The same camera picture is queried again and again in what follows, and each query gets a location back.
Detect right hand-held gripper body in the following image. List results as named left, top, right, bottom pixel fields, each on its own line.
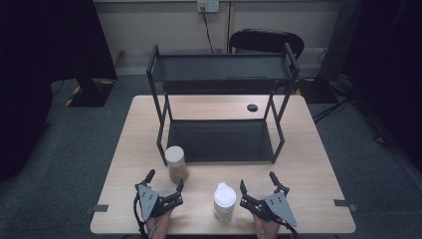
left=239, top=190, right=299, bottom=229

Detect black power cable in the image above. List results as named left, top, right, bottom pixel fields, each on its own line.
left=199, top=5, right=215, bottom=55

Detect hand-held gripper cable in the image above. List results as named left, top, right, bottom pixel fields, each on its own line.
left=279, top=218, right=300, bottom=239
left=132, top=193, right=149, bottom=239

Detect black chair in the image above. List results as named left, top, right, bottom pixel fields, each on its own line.
left=228, top=28, right=306, bottom=61

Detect black metal two-tier rack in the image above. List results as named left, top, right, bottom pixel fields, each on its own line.
left=145, top=42, right=302, bottom=166

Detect black floor cables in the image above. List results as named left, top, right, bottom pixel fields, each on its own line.
left=312, top=95, right=353, bottom=124

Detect grey table edge bracket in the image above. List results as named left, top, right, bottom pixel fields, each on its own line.
left=83, top=203, right=109, bottom=215
left=332, top=198, right=359, bottom=213

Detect dark curtain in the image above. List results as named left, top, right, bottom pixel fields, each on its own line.
left=0, top=0, right=118, bottom=182
left=344, top=0, right=422, bottom=171

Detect dark grey upright panel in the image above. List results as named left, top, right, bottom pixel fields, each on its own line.
left=317, top=0, right=362, bottom=83

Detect left hand-held gripper cable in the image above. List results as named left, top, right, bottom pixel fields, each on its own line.
left=132, top=193, right=149, bottom=239

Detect person's right hand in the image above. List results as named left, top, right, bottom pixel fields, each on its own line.
left=252, top=213, right=284, bottom=239

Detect glass jar spouted white lid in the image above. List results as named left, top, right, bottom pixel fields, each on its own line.
left=212, top=181, right=238, bottom=223

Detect white wall socket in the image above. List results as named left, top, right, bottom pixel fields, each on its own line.
left=196, top=0, right=221, bottom=14

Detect right hand-held gripper cable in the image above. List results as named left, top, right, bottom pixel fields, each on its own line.
left=279, top=218, right=300, bottom=239

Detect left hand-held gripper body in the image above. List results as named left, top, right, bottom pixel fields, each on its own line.
left=133, top=183, right=184, bottom=223

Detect black stand base yellow stripes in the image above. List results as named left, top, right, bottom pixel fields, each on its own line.
left=64, top=78, right=115, bottom=109
left=294, top=77, right=338, bottom=105

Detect person's left hand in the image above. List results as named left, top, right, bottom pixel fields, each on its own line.
left=145, top=209, right=174, bottom=239

